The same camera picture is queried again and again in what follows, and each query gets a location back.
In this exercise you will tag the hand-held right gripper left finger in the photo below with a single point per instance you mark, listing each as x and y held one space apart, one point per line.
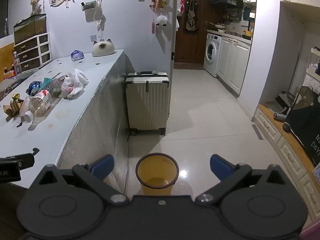
102 167

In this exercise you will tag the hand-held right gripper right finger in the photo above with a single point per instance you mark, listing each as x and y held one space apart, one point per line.
221 167

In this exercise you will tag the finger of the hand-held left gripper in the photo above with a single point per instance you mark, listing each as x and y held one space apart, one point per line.
25 159

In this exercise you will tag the brown paper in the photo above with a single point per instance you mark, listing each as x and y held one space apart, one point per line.
12 107

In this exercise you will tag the yellow bin with brown rim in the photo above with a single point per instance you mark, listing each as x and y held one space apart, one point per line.
157 170

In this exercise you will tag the clear bottle with white cap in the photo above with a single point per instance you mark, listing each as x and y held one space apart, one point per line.
37 105

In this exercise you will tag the gold foil wrapper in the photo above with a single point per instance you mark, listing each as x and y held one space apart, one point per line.
16 96

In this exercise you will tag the blue snack packet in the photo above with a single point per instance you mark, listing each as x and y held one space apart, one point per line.
33 88

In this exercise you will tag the plastic bottle with teal cap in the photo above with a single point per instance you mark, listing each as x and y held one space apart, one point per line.
56 88

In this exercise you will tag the white plastic bag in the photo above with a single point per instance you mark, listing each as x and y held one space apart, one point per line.
75 80

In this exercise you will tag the silver foil table cover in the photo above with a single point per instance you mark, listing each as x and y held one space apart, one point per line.
100 110

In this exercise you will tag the white platform drawers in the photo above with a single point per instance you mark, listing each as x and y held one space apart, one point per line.
275 135

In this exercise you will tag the lint roller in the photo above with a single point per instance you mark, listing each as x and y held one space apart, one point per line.
280 115

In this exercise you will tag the cream ribbed suitcase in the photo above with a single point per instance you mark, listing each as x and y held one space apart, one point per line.
147 100

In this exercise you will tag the black printed blanket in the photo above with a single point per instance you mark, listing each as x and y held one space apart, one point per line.
305 127

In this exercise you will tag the water bottle with red label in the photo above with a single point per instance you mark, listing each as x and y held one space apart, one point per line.
17 63

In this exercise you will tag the white kitchen base cabinets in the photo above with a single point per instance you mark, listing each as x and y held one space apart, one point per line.
233 62

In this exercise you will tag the wooden panel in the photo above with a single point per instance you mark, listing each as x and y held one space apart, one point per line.
6 55

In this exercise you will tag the white drawer unit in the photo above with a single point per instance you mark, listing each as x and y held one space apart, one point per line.
32 52

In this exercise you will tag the printed bear cushion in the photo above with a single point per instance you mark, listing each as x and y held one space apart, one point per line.
305 98

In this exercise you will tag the pink cloth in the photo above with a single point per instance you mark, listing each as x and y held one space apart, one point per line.
311 232

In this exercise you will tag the purple plastic bag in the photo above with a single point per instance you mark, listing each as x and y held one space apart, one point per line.
77 55

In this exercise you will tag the white washing machine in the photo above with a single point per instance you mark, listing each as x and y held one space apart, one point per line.
212 52

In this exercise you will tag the white pole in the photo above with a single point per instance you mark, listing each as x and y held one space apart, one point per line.
295 77

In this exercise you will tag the white cat-shaped lamp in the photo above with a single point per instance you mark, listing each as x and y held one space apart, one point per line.
103 48

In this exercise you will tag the dark wooden door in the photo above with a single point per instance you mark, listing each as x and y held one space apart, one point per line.
200 46

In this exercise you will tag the glass fish tank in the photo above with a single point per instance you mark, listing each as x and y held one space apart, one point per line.
30 28

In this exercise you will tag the white side shelf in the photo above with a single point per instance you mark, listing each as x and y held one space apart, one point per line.
312 65

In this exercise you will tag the pink hanging tag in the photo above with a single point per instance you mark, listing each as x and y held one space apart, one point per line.
152 27

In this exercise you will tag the hanging tote bag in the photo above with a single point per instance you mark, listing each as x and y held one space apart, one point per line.
191 17

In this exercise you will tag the dried flower bouquet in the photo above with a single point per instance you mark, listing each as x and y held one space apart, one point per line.
35 3

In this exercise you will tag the white plush toy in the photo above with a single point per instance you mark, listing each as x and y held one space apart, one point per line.
161 20

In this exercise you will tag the black range hood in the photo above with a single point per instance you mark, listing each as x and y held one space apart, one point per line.
226 1

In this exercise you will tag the red and white hanging bag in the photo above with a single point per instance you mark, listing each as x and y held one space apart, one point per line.
180 5

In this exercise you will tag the wall socket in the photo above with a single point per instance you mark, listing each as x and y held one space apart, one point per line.
93 38

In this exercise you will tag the toy camera wall ornament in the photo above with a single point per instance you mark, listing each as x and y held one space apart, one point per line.
88 5

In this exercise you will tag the small wooden wall shelf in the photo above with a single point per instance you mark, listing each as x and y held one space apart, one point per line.
160 4

